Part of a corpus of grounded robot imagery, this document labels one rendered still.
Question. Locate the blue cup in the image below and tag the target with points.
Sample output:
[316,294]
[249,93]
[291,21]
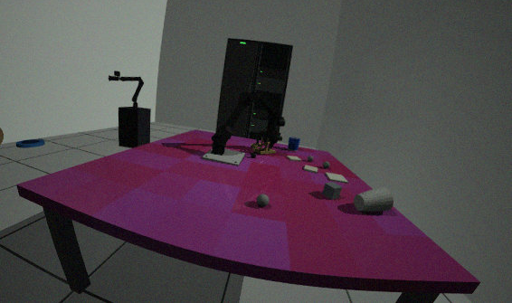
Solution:
[293,143]

